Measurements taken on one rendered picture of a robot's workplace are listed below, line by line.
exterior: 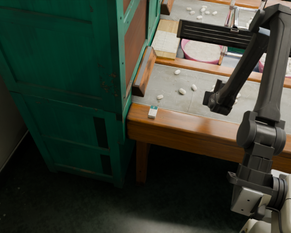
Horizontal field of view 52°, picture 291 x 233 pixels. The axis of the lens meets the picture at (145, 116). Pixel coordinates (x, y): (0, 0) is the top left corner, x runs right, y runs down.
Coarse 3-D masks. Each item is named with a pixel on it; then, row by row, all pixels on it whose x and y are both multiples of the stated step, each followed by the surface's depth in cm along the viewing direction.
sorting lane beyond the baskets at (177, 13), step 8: (176, 0) 203; (184, 0) 204; (192, 0) 204; (200, 0) 204; (176, 8) 198; (184, 8) 198; (192, 8) 198; (200, 8) 199; (208, 8) 199; (216, 8) 199; (224, 8) 200; (168, 16) 193; (176, 16) 193; (184, 16) 193; (192, 16) 193; (208, 16) 194; (216, 16) 194; (224, 16) 194; (240, 16) 195; (248, 16) 195; (216, 24) 189; (240, 24) 190
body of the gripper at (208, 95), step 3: (207, 93) 134; (210, 93) 134; (213, 93) 134; (204, 96) 135; (207, 96) 134; (210, 96) 133; (204, 99) 135; (207, 99) 135; (204, 102) 135; (207, 102) 135
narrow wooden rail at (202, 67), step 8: (168, 64) 165; (176, 64) 163; (184, 64) 163; (192, 64) 163; (200, 64) 164; (208, 64) 164; (208, 72) 162; (216, 72) 161; (224, 72) 160; (256, 72) 161; (248, 80) 160; (256, 80) 159; (288, 80) 158
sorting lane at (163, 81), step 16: (160, 64) 166; (160, 80) 159; (176, 80) 159; (192, 80) 159; (208, 80) 160; (144, 96) 152; (176, 96) 153; (192, 96) 153; (240, 96) 154; (256, 96) 154; (288, 96) 155; (192, 112) 147; (208, 112) 147; (240, 112) 148; (288, 112) 149; (288, 128) 143
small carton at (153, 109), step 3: (150, 108) 142; (153, 108) 142; (156, 108) 142; (150, 111) 141; (153, 111) 141; (156, 111) 141; (150, 114) 140; (153, 114) 140; (150, 117) 141; (153, 117) 140
